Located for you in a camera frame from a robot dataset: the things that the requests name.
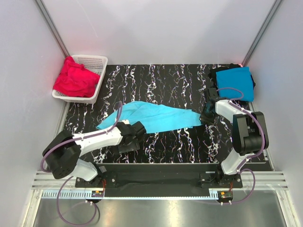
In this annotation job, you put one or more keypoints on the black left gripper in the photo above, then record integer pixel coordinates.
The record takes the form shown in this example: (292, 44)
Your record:
(133, 146)

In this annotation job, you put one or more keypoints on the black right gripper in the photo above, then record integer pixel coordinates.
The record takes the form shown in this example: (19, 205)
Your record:
(204, 119)

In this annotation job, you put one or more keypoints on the light cyan t shirt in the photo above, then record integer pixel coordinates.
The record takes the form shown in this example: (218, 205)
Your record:
(159, 118)

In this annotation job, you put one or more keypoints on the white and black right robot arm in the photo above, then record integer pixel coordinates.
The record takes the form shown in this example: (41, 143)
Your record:
(249, 134)

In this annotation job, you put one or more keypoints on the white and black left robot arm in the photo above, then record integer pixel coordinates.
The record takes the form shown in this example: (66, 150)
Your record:
(62, 155)

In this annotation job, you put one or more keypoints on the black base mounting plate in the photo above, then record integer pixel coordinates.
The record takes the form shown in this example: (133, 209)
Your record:
(160, 180)

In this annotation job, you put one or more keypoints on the folded black t shirt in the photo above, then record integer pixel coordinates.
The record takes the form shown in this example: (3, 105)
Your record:
(253, 81)

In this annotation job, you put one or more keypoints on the left small circuit board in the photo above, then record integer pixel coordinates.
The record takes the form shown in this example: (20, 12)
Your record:
(98, 193)

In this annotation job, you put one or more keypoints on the small circuit board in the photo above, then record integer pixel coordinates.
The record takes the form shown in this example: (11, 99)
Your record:
(226, 194)
(98, 193)

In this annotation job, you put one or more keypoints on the right small circuit board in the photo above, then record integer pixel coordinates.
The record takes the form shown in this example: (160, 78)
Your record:
(226, 194)

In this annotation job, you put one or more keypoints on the white plastic basket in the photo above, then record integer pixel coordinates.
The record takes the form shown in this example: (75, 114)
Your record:
(94, 63)

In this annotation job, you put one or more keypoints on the red t shirt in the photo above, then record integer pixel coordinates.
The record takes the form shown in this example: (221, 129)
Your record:
(75, 80)

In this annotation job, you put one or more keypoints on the white slotted cable duct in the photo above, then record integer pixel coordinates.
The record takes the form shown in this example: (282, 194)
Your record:
(67, 194)

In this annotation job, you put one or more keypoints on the aluminium front frame rail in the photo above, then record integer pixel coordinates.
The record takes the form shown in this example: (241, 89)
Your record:
(264, 180)

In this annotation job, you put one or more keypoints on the right aluminium corner post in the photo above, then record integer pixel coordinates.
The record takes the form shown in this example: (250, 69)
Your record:
(265, 25)

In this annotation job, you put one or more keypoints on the aluminium corner post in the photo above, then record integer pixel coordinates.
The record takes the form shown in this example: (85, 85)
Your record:
(265, 25)
(52, 27)

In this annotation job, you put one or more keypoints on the left aluminium corner post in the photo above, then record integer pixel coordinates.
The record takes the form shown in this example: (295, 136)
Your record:
(52, 27)

